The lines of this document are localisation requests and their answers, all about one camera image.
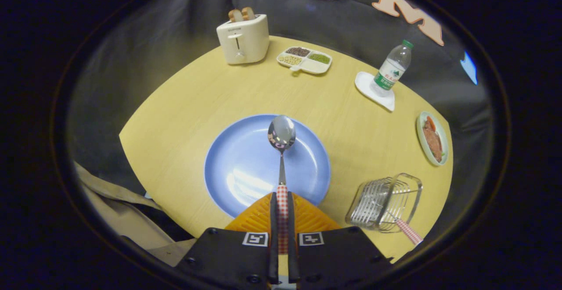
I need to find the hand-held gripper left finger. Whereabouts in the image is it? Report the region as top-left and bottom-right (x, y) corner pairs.
(173, 191), (279, 290)

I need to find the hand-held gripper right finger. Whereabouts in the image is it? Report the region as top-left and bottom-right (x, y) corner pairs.
(287, 191), (393, 290)

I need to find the spoon with red checkered handle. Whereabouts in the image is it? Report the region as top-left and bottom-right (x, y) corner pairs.
(267, 115), (297, 255)

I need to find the fork with red checkered handle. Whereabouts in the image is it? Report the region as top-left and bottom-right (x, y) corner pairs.
(382, 211), (424, 246)

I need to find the blue round plate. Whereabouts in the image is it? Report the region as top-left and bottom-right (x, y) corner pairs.
(204, 114), (331, 218)

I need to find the person's beige clothing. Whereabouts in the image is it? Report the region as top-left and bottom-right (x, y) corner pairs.
(72, 161), (198, 266)

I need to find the pale green plate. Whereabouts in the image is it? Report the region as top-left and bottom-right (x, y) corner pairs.
(416, 111), (449, 167)

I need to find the cooked meat with vegetables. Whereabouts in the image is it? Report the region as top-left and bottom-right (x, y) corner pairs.
(422, 116), (444, 162)

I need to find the divided white snack tray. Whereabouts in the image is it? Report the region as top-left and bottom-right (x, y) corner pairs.
(276, 47), (333, 75)

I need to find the white square coaster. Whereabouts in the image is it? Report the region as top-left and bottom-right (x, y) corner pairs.
(355, 71), (396, 112)

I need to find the cream toaster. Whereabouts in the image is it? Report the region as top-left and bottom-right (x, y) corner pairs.
(216, 14), (270, 65)

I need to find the clear water bottle green cap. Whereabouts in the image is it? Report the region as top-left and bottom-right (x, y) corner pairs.
(370, 39), (414, 97)

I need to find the metal wire cutlery basket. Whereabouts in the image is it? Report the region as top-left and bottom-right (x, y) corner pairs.
(345, 173), (423, 233)

